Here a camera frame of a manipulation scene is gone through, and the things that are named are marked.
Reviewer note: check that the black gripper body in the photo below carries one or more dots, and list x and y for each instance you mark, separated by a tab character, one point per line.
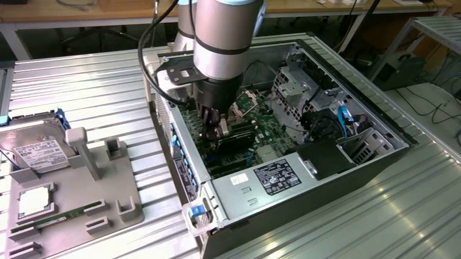
218	91

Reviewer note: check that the graphics card with black fan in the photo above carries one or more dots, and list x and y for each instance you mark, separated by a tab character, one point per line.
235	143

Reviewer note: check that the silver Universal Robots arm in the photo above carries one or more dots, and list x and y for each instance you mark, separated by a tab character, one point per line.
223	37

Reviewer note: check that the installed green RAM stick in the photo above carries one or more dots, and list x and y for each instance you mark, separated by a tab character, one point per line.
243	126

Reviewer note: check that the metal socket cover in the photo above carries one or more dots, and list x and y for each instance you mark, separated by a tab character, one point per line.
246	102

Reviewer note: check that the green motherboard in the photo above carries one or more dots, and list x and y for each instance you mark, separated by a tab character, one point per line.
266	129

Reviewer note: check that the silver chipset heatsink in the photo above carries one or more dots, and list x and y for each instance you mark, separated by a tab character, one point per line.
267	153

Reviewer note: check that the silver drive cage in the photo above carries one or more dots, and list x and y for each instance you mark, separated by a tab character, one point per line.
287	108

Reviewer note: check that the grey power supply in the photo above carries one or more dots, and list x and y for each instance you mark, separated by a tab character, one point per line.
238	199

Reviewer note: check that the black plastic air shroud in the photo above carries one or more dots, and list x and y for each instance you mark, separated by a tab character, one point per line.
323	159

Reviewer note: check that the blue case latch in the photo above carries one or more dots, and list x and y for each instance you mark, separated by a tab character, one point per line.
196	211

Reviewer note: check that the black chair base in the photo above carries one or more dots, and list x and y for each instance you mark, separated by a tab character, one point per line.
100	33

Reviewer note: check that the silver disk bay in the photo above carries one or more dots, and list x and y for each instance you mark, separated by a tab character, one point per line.
363	151

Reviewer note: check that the blue disk carrier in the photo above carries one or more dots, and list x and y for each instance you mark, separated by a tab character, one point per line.
60	116

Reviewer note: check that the open black PC case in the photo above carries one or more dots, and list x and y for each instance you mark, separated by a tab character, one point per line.
359	175

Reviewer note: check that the grey parts rack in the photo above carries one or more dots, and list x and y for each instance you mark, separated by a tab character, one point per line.
72	194

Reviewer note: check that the hard disk with white label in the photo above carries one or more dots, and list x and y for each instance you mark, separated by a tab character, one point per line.
36	145

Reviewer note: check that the black box on floor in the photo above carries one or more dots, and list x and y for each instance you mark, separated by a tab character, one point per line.
403	70

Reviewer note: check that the loose green RAM stick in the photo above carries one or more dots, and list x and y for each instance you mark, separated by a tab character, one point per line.
60	217

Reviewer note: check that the silver CPU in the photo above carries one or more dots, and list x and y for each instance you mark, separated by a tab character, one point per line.
33	201

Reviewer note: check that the metal slat shelf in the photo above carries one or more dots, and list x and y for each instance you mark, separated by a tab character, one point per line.
438	27

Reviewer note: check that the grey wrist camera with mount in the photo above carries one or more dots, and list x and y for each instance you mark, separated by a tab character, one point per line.
176	91

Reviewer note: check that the wooden desk with white frame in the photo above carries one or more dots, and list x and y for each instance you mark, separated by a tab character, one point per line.
36	13

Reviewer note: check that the grey metal frame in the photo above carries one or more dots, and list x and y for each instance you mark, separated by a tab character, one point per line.
5	81

